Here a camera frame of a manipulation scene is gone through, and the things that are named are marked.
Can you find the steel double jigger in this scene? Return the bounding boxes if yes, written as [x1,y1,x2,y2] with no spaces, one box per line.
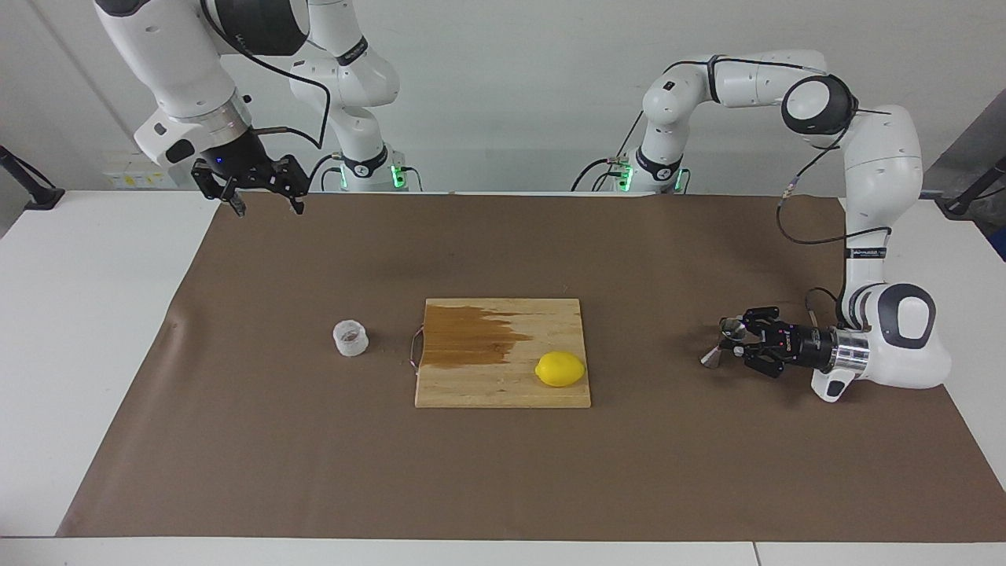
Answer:
[701,314,747,370]

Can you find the black clamp stand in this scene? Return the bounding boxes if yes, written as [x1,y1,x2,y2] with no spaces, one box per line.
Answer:
[0,145,65,211]
[943,156,1006,219]

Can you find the black base cables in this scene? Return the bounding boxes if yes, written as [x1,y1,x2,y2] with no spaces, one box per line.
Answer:
[571,116,641,192]
[305,153,343,192]

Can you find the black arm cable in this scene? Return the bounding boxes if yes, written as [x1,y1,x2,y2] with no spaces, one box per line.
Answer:
[200,0,331,150]
[707,53,897,327]

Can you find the clear plastic cup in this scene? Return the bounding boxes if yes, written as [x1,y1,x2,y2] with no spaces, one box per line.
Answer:
[332,318,370,358]

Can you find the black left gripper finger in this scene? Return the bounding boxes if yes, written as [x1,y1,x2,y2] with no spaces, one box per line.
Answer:
[739,307,787,335]
[735,346,787,380]

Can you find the brown paper table mat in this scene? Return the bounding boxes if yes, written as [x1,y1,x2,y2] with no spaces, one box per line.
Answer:
[57,191,1006,543]

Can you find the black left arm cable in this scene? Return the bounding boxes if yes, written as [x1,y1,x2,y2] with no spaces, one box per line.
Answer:
[707,53,897,327]

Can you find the black left base cables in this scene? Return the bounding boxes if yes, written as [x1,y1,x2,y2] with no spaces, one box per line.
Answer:
[571,116,641,192]

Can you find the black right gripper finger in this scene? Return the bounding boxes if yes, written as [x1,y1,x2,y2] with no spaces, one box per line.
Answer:
[267,155,307,215]
[193,164,247,217]

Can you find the wooden cutting board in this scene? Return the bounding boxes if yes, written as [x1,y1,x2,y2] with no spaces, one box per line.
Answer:
[410,297,592,410]

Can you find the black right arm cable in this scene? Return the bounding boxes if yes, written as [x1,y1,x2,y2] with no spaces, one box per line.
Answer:
[200,0,331,150]

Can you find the yellow lemon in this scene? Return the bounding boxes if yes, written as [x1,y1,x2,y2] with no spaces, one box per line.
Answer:
[534,351,588,388]

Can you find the white wall socket box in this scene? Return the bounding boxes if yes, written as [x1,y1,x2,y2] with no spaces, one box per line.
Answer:
[102,151,180,189]

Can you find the black right base cables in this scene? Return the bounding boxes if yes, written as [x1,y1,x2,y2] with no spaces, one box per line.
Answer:
[305,153,343,192]

